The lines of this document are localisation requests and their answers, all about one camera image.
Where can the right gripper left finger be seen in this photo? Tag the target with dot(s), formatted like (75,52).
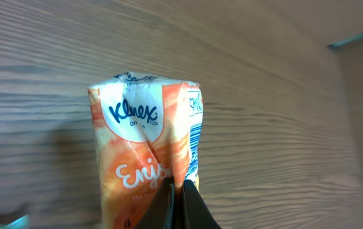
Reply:
(159,215)

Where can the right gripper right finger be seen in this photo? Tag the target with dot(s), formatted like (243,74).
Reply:
(196,215)

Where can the teal tissue packet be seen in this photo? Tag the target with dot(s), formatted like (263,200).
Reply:
(15,223)

